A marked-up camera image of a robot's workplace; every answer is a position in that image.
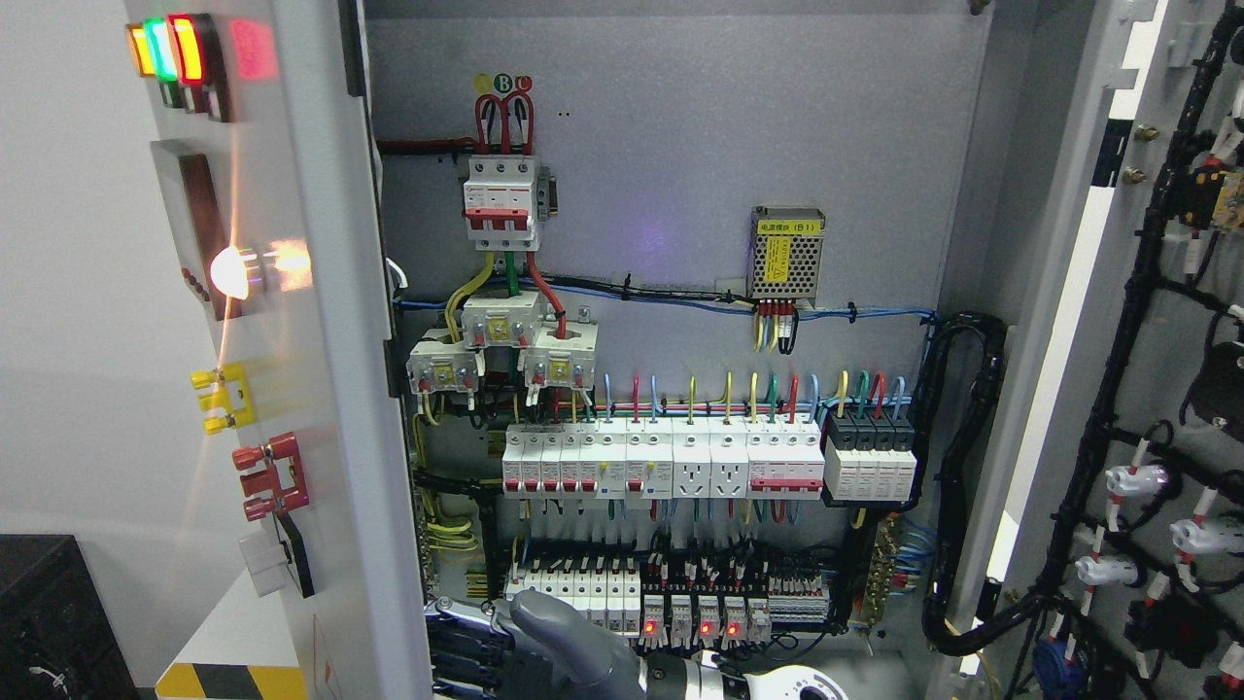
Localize grey robotic right hand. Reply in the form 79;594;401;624
424;591;644;699

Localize grey cabinet door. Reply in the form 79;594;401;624
911;1;1242;699
124;1;432;699

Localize red indicator light left door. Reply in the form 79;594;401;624
167;14;207;86

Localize green indicator light left door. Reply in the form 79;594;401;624
143;17;178;83

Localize yellow indicator light left door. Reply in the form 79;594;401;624
127;22;156;77

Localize white lower breaker row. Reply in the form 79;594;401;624
503;555;641;639

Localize relay terminal row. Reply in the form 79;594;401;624
637;540;836;652

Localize white socket breaker row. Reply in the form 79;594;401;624
501;415;825;505

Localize white current transformers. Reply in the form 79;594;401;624
407;291;597;412

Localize red terminal connector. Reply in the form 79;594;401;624
231;433;310;522

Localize black white surge protector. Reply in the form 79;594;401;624
821;412;916;512

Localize yellow terminal connector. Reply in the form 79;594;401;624
190;363;255;436

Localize white red main breaker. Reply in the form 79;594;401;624
463;155;555;254

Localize black box at left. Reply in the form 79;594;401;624
1;535;139;699

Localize metal mesh power supply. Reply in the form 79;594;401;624
746;205;826;302

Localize white indicator light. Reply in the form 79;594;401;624
209;245;262;301

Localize black digital power meter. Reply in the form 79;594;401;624
151;139;243;322

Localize white rotary selector switch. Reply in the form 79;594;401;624
239;513;316;598

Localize black right cable loom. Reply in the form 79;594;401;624
914;311;1051;656

